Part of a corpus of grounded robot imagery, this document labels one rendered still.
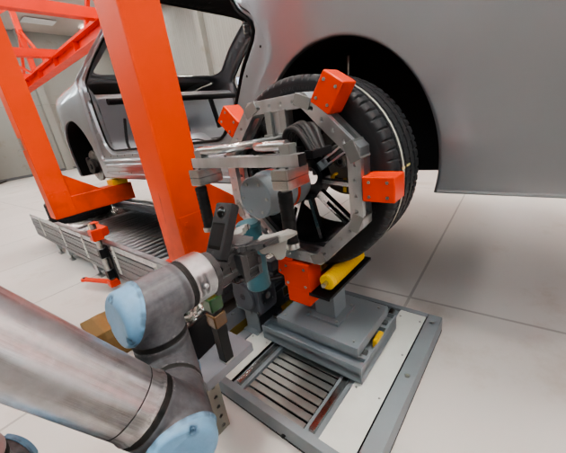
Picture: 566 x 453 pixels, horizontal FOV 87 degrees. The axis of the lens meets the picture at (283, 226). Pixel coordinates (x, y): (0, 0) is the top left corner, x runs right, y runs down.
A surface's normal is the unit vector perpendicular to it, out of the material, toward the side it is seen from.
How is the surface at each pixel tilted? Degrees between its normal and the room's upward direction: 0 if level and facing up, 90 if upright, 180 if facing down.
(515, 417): 0
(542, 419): 0
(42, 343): 65
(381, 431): 0
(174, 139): 90
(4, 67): 90
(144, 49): 90
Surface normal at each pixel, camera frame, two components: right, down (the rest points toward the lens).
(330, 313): -0.62, 0.35
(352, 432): -0.14, -0.93
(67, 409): 0.38, 0.29
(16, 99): 0.77, 0.12
